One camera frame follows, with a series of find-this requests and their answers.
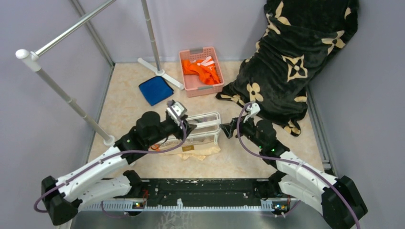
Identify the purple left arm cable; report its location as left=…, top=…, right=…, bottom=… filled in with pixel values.
left=33, top=100, right=188, bottom=220

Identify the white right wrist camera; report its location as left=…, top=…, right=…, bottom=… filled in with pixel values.
left=243, top=103, right=261, bottom=123

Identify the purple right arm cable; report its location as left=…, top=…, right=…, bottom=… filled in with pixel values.
left=236, top=102, right=362, bottom=229

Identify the metal drying rack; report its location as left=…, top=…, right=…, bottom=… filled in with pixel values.
left=15, top=0, right=184, bottom=166

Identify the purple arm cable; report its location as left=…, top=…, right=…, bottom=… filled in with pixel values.
left=33, top=100, right=188, bottom=220
left=236, top=102, right=362, bottom=229

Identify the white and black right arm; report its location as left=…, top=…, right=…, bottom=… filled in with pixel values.
left=220, top=118, right=368, bottom=229

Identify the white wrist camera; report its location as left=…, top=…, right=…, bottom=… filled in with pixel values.
left=243, top=103, right=261, bottom=123
left=166, top=100, right=187, bottom=125

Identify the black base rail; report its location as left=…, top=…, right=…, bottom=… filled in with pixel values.
left=117, top=178, right=294, bottom=211

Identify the white plastic clip hanger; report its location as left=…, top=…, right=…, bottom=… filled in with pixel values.
left=157, top=112, right=221, bottom=151

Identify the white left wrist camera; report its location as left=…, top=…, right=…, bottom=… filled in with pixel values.
left=166, top=100, right=187, bottom=125

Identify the orange clothes peg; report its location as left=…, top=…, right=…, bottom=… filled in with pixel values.
left=150, top=144, right=160, bottom=151

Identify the black floral blanket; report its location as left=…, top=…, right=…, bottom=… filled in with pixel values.
left=216, top=0, right=360, bottom=136

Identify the cream boxer underwear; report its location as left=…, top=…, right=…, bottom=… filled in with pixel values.
left=159, top=136, right=221, bottom=161

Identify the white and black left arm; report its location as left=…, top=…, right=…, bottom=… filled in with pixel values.
left=34, top=107, right=197, bottom=226

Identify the blue folded cloth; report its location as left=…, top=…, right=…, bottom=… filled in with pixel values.
left=139, top=76, right=174, bottom=106

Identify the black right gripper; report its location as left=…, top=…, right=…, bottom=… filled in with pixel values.
left=220, top=113, right=265, bottom=149

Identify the pink plastic basket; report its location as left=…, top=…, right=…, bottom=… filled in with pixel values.
left=179, top=46, right=224, bottom=97

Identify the orange garment in basket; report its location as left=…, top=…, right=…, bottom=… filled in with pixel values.
left=181, top=60, right=221, bottom=85

